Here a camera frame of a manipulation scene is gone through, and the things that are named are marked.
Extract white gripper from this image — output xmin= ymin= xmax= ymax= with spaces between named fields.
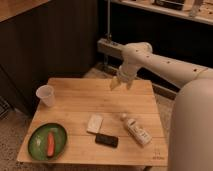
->
xmin=110 ymin=65 xmax=137 ymax=90

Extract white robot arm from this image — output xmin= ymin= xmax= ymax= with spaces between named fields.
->
xmin=110 ymin=42 xmax=213 ymax=171

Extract white rectangular sponge block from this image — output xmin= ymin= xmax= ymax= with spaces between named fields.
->
xmin=87 ymin=115 xmax=103 ymax=134

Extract wooden folding table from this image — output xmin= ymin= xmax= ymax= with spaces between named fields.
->
xmin=16 ymin=77 xmax=169 ymax=168

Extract white tube bottle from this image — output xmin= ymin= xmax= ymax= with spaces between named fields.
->
xmin=120 ymin=114 xmax=152 ymax=146

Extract black phone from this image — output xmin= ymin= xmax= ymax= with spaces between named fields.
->
xmin=95 ymin=133 xmax=118 ymax=148

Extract translucent plastic cup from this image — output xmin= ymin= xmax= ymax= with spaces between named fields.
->
xmin=36 ymin=85 xmax=55 ymax=107

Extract metal vertical pole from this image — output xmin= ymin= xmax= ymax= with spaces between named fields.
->
xmin=107 ymin=0 xmax=111 ymax=42

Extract orange carrot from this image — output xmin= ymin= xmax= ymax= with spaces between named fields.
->
xmin=47 ymin=132 xmax=55 ymax=157

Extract green plate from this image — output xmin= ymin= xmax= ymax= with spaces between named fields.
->
xmin=27 ymin=123 xmax=67 ymax=161

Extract wooden shelf with items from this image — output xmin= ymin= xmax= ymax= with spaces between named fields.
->
xmin=112 ymin=0 xmax=213 ymax=26

